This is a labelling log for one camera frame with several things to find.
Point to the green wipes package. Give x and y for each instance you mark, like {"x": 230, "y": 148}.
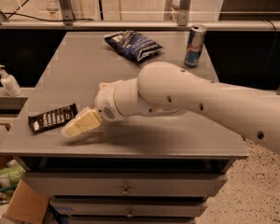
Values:
{"x": 10, "y": 176}

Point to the red bull can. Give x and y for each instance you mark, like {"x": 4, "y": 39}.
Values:
{"x": 197, "y": 33}

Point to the grey drawer cabinet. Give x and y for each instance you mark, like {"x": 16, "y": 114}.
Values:
{"x": 171, "y": 165}

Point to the drawer knob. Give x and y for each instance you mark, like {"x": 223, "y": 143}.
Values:
{"x": 129, "y": 213}
{"x": 125, "y": 191}

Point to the blue chip bag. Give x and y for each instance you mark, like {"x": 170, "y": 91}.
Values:
{"x": 133, "y": 46}

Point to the top drawer knob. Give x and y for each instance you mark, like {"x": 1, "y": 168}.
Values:
{"x": 125, "y": 191}

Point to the brown cardboard box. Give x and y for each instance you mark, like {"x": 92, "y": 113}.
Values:
{"x": 26, "y": 205}

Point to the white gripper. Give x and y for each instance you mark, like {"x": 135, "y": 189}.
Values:
{"x": 104, "y": 104}

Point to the black rxbar chocolate bar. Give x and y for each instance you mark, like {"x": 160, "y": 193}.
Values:
{"x": 52, "y": 119}

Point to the white pump bottle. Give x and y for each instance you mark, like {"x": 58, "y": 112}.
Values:
{"x": 9, "y": 83}

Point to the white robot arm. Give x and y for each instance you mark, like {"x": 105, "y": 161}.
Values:
{"x": 163, "y": 88}

